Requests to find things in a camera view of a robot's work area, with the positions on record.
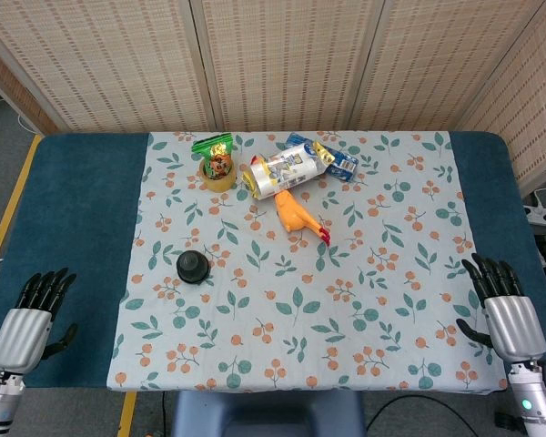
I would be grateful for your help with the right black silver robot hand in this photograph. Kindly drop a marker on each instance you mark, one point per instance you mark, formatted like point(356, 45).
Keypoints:
point(514, 325)

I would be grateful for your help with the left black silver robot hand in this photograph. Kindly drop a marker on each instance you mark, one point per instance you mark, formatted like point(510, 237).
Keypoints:
point(20, 334)

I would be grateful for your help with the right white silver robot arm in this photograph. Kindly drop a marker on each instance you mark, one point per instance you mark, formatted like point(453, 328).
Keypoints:
point(528, 400)

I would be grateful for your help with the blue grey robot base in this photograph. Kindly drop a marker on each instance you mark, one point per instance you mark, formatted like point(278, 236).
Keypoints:
point(264, 414)

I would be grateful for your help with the teal table cover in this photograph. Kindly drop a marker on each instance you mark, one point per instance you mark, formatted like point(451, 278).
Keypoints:
point(73, 205)

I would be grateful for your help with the bamboo folding screen panel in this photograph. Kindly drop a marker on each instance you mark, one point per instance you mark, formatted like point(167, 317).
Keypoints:
point(532, 123)
point(9, 86)
point(286, 64)
point(109, 64)
point(437, 64)

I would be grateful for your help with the floral print tablecloth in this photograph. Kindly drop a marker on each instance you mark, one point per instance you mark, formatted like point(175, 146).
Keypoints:
point(300, 296)

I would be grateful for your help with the blue white drink carton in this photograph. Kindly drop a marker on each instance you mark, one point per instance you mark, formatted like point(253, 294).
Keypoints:
point(343, 166)

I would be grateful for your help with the clear yellowish tape roll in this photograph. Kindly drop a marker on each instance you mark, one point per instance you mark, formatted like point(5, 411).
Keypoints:
point(218, 184)

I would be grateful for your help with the yellow rubber chicken toy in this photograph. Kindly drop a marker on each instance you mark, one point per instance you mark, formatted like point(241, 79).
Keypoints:
point(291, 214)

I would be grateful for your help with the green snack packet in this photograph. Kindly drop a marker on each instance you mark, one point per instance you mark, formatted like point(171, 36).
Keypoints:
point(211, 146)

